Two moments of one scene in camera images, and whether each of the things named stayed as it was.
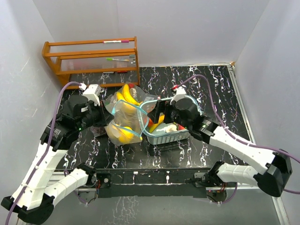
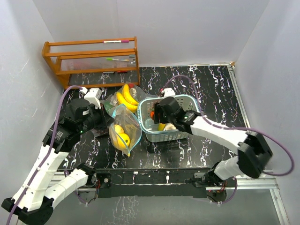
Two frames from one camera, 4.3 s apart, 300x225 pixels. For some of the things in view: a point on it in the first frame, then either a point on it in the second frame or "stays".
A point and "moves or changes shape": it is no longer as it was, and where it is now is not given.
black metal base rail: x=171 y=183 stays
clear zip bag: x=128 y=124 moves or changes shape
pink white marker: x=116 y=41 stays
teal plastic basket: x=161 y=133 stays
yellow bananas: x=125 y=96 stays
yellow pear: x=113 y=133 -> x=118 y=129
